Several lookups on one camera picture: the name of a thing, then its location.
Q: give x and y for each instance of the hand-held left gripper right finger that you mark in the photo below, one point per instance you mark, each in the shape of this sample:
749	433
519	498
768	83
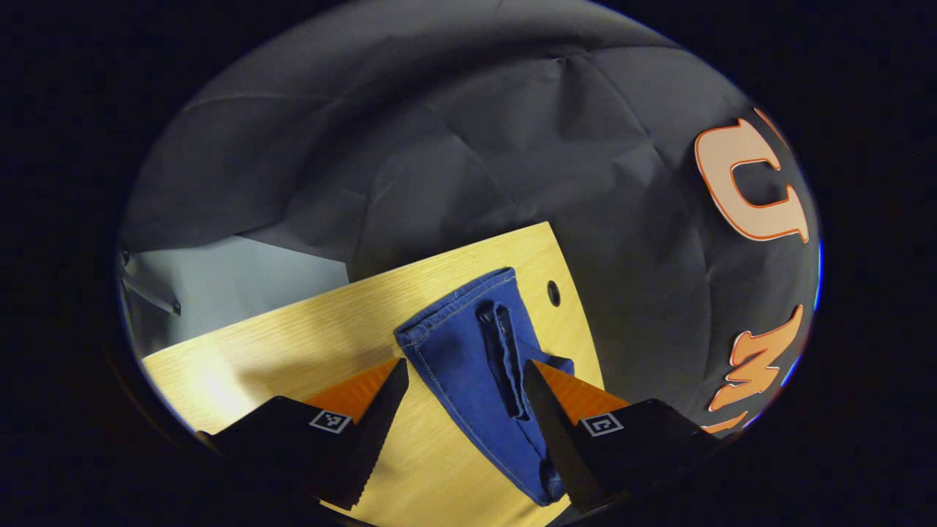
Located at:
553	432

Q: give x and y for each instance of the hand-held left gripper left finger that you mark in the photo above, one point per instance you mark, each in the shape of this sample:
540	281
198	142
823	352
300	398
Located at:
377	432

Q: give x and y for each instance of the blue denim jeans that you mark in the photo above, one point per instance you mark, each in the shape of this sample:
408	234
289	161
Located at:
461	351

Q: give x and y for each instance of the black backdrop cloth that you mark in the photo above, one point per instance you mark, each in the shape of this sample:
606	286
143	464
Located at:
439	146

